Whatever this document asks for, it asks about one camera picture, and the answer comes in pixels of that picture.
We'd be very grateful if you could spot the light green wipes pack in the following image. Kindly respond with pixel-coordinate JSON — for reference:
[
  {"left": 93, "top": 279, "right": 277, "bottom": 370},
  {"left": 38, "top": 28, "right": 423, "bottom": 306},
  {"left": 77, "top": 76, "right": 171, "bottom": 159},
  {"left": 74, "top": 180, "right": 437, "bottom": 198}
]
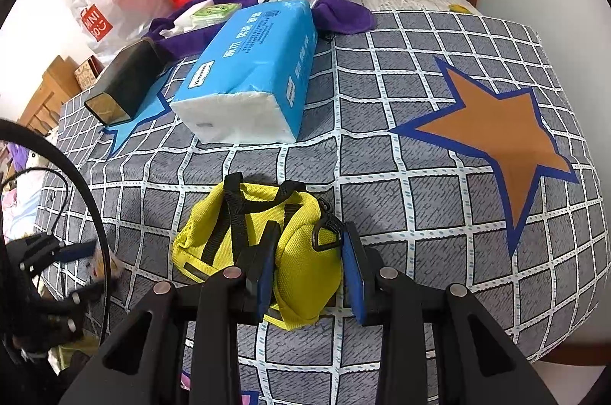
[{"left": 191, "top": 3, "right": 238, "bottom": 23}]

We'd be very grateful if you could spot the purple towel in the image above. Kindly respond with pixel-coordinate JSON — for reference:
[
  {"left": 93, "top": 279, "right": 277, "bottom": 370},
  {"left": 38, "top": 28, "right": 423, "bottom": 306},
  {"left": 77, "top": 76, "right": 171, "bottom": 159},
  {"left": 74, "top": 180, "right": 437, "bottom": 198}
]
[{"left": 141, "top": 0, "right": 376, "bottom": 63}]

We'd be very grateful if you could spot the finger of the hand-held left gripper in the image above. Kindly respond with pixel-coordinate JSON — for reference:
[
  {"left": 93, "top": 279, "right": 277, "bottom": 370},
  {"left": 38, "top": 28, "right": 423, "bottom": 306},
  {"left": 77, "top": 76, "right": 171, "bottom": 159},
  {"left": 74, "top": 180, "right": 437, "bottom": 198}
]
[{"left": 53, "top": 239, "right": 99, "bottom": 265}]

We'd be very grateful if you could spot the yellow pouch with black straps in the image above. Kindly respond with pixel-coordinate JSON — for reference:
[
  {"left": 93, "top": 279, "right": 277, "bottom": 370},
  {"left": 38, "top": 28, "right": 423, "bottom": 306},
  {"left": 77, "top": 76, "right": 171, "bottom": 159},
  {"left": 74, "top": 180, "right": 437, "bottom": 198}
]
[{"left": 172, "top": 173, "right": 343, "bottom": 330}]

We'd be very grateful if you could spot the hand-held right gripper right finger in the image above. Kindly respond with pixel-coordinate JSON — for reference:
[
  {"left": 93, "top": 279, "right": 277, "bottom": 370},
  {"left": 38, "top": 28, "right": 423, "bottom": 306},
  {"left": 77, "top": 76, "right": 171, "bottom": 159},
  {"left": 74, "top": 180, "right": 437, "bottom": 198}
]
[{"left": 341, "top": 224, "right": 550, "bottom": 405}]

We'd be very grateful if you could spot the grey checked bed sheet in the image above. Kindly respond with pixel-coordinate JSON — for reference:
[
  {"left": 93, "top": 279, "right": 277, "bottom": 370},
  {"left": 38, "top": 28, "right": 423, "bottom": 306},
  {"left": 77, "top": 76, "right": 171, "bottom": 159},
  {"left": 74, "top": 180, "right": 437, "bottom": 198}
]
[{"left": 40, "top": 6, "right": 608, "bottom": 405}]

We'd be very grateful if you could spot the thick black cable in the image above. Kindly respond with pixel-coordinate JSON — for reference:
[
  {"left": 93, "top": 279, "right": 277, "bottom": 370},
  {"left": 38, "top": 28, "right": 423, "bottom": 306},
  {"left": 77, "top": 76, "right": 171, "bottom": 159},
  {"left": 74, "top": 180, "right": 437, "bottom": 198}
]
[{"left": 0, "top": 119, "right": 118, "bottom": 330}]

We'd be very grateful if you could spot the thin black cable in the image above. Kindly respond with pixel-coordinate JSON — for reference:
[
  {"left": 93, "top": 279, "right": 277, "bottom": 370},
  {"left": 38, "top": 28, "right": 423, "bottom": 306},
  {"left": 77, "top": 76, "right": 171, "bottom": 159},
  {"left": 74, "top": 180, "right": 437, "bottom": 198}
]
[{"left": 0, "top": 165, "right": 73, "bottom": 236}]

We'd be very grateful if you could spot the plain cardboard box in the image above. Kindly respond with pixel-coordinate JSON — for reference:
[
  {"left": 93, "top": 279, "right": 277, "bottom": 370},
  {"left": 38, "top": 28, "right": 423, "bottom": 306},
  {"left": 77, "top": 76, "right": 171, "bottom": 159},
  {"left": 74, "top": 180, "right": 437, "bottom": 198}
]
[{"left": 42, "top": 55, "right": 83, "bottom": 101}]

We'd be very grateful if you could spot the patterned brown box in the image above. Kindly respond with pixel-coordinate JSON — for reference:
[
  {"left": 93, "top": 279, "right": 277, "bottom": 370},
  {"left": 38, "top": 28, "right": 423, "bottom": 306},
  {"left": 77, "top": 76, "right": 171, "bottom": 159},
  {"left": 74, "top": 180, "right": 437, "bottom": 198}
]
[{"left": 74, "top": 56, "right": 104, "bottom": 89}]

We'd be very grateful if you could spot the dark green box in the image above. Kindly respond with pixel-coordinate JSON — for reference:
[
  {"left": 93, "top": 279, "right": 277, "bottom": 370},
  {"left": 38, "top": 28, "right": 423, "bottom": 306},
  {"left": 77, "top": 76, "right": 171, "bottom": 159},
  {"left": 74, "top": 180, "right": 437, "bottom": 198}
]
[{"left": 83, "top": 41, "right": 166, "bottom": 127}]

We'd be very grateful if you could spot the blue tissue pack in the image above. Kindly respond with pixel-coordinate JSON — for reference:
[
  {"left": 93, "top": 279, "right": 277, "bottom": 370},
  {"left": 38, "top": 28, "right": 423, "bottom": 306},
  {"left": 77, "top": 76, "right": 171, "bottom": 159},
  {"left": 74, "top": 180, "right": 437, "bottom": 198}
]
[{"left": 170, "top": 0, "right": 318, "bottom": 144}]

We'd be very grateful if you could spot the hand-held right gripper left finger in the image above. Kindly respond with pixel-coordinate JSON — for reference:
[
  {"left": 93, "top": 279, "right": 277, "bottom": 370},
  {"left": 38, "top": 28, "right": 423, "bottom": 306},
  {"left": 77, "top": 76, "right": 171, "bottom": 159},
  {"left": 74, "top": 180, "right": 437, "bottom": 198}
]
[{"left": 60, "top": 221, "right": 282, "bottom": 405}]

